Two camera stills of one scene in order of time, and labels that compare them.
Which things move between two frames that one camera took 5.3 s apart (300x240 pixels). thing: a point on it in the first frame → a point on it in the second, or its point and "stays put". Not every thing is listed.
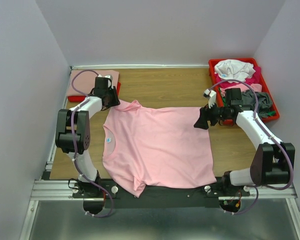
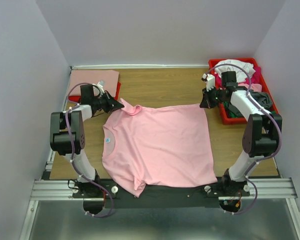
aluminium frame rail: x=46 y=189 stays put
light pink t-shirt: x=159 y=147 stays put
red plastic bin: x=211 y=64 stays put
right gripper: x=205 y=115 → x=206 y=102
